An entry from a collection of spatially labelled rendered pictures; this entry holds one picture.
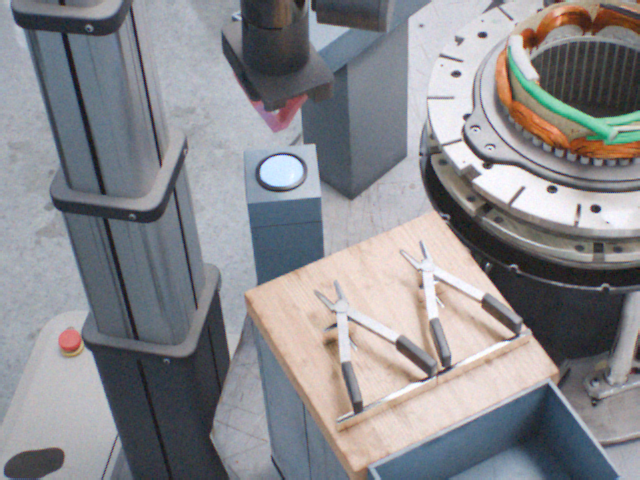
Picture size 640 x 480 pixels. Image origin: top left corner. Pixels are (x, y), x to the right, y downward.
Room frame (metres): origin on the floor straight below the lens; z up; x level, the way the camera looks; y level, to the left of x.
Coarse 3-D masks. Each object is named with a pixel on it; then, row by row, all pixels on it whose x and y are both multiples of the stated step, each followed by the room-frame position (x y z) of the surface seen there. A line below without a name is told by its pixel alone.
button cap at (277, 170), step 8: (272, 160) 0.85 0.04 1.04; (280, 160) 0.84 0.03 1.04; (288, 160) 0.84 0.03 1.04; (296, 160) 0.84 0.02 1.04; (264, 168) 0.84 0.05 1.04; (272, 168) 0.83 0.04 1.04; (280, 168) 0.83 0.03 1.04; (288, 168) 0.83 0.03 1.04; (296, 168) 0.83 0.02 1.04; (264, 176) 0.83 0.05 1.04; (272, 176) 0.82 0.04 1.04; (280, 176) 0.82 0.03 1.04; (288, 176) 0.82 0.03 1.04; (296, 176) 0.82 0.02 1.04; (272, 184) 0.82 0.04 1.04; (280, 184) 0.82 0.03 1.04
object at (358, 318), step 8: (352, 312) 0.62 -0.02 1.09; (352, 320) 0.62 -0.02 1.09; (360, 320) 0.61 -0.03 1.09; (368, 320) 0.61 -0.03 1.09; (368, 328) 0.61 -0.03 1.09; (376, 328) 0.60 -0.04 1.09; (384, 328) 0.60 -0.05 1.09; (384, 336) 0.60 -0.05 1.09; (392, 336) 0.59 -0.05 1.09; (392, 344) 0.59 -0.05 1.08
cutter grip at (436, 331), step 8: (432, 320) 0.60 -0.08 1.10; (432, 328) 0.60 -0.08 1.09; (440, 328) 0.60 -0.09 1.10; (432, 336) 0.60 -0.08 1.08; (440, 336) 0.59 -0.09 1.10; (440, 344) 0.58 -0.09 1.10; (440, 352) 0.57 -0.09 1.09; (448, 352) 0.57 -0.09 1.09; (440, 360) 0.57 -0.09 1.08; (448, 360) 0.57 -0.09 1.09
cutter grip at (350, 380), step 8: (344, 368) 0.56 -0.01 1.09; (352, 368) 0.56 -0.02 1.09; (344, 376) 0.56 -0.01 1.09; (352, 376) 0.55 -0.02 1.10; (352, 384) 0.55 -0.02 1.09; (352, 392) 0.54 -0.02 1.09; (360, 392) 0.54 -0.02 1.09; (352, 400) 0.53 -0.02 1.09; (360, 400) 0.53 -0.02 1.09; (352, 408) 0.53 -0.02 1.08; (360, 408) 0.53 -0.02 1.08
